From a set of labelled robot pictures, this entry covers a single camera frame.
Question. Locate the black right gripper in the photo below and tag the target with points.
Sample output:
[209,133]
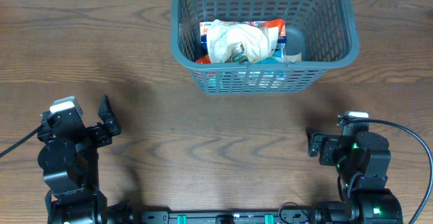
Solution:
[329,141]

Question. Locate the brown photo snack bag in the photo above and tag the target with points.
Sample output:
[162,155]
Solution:
[293,58]

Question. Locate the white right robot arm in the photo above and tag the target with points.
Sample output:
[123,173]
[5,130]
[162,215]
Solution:
[361,159]

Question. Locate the spaghetti pack red ends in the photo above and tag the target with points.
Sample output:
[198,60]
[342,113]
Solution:
[238,42]

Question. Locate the beige paper pouch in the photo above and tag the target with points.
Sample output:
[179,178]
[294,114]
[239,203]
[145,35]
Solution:
[256,43]

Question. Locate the teal white pouch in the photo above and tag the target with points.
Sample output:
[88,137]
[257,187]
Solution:
[277,57]

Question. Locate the multicolour tissue pack box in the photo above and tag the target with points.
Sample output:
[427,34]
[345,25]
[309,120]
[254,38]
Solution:
[281,24]

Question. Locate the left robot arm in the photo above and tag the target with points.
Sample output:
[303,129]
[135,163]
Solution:
[69,160]

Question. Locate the grey plastic slotted basket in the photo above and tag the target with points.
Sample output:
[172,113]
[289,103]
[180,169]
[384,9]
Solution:
[323,32]

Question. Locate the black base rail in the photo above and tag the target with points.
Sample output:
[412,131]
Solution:
[293,216]

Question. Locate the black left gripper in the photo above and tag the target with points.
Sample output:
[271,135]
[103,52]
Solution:
[110,122]

